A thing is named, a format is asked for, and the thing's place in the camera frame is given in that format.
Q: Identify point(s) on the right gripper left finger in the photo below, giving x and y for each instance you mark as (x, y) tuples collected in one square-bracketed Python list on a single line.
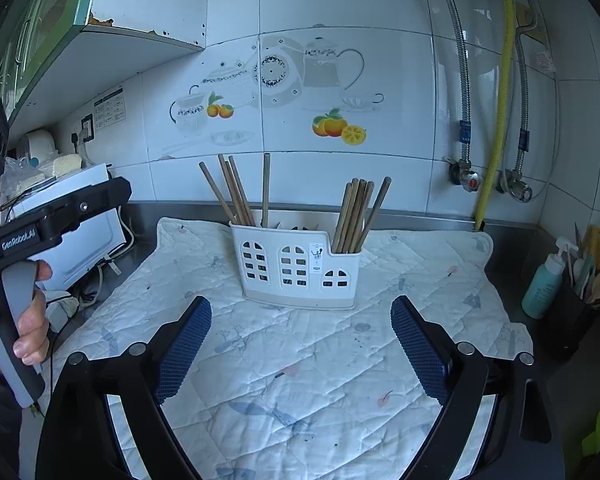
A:
[(78, 438)]

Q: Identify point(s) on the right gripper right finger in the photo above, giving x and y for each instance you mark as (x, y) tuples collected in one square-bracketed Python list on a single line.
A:
[(521, 440)]

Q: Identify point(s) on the white power strip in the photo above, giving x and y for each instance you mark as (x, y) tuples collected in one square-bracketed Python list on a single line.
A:
[(60, 310)]

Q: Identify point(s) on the white microwave oven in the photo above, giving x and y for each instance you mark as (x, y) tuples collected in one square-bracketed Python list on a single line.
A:
[(80, 250)]

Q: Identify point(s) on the black utensil cup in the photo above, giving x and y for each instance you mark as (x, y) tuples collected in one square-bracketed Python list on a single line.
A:
[(565, 323)]

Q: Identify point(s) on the teal soap bottle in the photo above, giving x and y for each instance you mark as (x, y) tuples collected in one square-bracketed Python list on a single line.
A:
[(548, 279)]

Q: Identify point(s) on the instruction label sticker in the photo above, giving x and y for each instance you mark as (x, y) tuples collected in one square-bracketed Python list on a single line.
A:
[(109, 109)]

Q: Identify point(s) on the white quilted mat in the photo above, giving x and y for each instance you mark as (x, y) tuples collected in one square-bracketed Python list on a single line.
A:
[(281, 393)]

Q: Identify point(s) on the chrome water valve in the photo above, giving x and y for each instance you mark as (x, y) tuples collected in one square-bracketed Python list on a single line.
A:
[(510, 182)]

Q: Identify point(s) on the red-knob water valve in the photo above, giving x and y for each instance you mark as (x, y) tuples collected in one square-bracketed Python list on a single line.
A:
[(461, 173)]

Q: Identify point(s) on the white plastic utensil holder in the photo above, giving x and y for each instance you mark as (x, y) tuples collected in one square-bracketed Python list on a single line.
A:
[(294, 269)]

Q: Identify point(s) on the wall socket with plug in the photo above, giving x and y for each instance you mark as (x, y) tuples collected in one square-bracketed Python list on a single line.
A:
[(86, 133)]

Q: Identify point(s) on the green wall cabinet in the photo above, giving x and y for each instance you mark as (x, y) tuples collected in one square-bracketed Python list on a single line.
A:
[(57, 54)]

